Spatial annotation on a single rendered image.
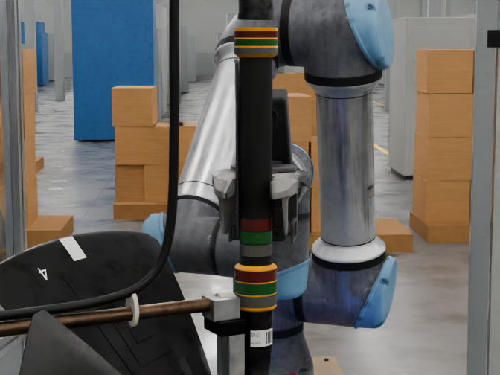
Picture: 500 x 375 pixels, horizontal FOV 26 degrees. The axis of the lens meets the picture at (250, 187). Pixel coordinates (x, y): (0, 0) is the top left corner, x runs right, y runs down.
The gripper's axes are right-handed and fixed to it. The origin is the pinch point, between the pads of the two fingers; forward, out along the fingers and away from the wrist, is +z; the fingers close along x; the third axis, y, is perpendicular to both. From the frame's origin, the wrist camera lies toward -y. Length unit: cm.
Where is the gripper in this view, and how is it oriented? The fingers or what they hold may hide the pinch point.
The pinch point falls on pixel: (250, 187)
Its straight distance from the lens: 106.7
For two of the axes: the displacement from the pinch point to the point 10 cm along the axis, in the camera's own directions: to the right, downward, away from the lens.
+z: -1.3, 1.3, -9.8
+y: 0.0, 9.9, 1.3
